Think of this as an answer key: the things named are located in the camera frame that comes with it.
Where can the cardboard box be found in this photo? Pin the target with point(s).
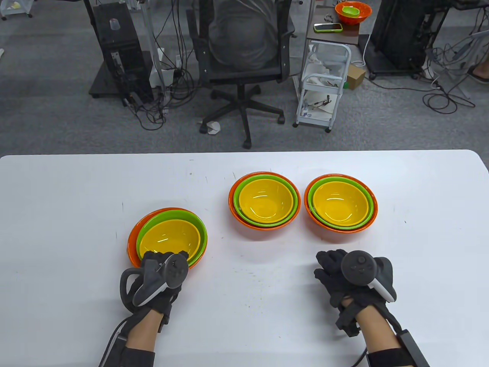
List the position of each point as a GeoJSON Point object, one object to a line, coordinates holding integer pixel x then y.
{"type": "Point", "coordinates": [355, 76]}

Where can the white paper sheet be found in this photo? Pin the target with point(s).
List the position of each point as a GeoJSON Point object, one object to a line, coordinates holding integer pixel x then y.
{"type": "Point", "coordinates": [323, 103]}

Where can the black equipment rack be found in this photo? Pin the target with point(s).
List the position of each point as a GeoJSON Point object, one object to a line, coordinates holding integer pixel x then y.
{"type": "Point", "coordinates": [401, 34]}

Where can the black office chair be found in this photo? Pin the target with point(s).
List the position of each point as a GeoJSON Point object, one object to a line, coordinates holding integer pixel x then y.
{"type": "Point", "coordinates": [244, 74]}

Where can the white rolling cart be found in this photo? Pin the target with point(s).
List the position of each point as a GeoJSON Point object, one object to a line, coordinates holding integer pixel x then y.
{"type": "Point", "coordinates": [313, 122]}

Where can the small green bowl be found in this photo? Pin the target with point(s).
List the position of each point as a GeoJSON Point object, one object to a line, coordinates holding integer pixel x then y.
{"type": "Point", "coordinates": [350, 11]}

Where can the black wheeled platform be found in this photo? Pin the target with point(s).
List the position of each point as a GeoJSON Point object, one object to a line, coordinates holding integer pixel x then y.
{"type": "Point", "coordinates": [100, 84]}

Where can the person's right hand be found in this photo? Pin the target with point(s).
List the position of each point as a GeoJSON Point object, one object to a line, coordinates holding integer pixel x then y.
{"type": "Point", "coordinates": [330, 262]}

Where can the crumpled white paper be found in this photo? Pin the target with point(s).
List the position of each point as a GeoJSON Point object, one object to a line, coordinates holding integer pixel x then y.
{"type": "Point", "coordinates": [213, 128]}

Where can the white metal pole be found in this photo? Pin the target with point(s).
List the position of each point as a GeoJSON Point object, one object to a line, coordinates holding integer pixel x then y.
{"type": "Point", "coordinates": [151, 38]}

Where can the person's left forearm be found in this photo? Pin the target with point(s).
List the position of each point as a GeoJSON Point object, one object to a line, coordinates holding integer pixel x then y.
{"type": "Point", "coordinates": [143, 332]}

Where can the black wrist module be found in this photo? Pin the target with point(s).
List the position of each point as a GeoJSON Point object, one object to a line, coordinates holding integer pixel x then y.
{"type": "Point", "coordinates": [121, 344]}
{"type": "Point", "coordinates": [412, 349]}

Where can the clear plastic cup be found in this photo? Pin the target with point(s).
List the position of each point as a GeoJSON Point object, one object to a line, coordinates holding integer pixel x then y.
{"type": "Point", "coordinates": [115, 25]}

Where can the large orange bowl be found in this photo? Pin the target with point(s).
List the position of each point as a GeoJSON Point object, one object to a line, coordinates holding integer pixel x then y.
{"type": "Point", "coordinates": [311, 218]}
{"type": "Point", "coordinates": [131, 244]}
{"type": "Point", "coordinates": [238, 218]}
{"type": "Point", "coordinates": [365, 13]}

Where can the small yellow bowl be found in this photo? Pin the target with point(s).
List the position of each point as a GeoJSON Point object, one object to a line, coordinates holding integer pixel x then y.
{"type": "Point", "coordinates": [340, 202]}
{"type": "Point", "coordinates": [170, 241]}
{"type": "Point", "coordinates": [266, 201]}

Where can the phone in green case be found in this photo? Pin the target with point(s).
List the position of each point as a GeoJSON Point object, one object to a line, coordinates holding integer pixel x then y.
{"type": "Point", "coordinates": [327, 27]}

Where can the medium green bowl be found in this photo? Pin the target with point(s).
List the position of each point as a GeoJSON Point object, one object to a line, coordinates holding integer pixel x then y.
{"type": "Point", "coordinates": [244, 218]}
{"type": "Point", "coordinates": [203, 237]}
{"type": "Point", "coordinates": [319, 220]}

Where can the white crumpled cloth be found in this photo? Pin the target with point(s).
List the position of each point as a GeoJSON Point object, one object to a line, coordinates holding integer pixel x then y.
{"type": "Point", "coordinates": [319, 65]}

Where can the brown side table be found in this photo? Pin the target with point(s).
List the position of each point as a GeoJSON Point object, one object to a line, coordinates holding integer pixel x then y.
{"type": "Point", "coordinates": [332, 37]}

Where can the black computer tower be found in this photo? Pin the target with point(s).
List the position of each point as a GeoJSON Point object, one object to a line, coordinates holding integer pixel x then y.
{"type": "Point", "coordinates": [118, 49]}

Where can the dark grey handheld controller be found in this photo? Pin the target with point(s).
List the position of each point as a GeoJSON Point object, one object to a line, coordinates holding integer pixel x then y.
{"type": "Point", "coordinates": [359, 267]}
{"type": "Point", "coordinates": [174, 272]}

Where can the black wrist band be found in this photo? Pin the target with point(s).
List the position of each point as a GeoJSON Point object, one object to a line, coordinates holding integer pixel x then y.
{"type": "Point", "coordinates": [389, 359]}

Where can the person's left hand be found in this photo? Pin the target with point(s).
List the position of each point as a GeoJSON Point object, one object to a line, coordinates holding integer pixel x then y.
{"type": "Point", "coordinates": [153, 256]}

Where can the white wheeled trolley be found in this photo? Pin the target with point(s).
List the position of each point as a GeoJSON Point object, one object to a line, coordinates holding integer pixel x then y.
{"type": "Point", "coordinates": [11, 9]}

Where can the white power strip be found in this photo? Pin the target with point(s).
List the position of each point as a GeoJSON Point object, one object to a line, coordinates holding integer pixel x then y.
{"type": "Point", "coordinates": [156, 78]}

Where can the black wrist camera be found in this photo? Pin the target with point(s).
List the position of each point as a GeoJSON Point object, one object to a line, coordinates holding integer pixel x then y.
{"type": "Point", "coordinates": [165, 321]}
{"type": "Point", "coordinates": [347, 325]}

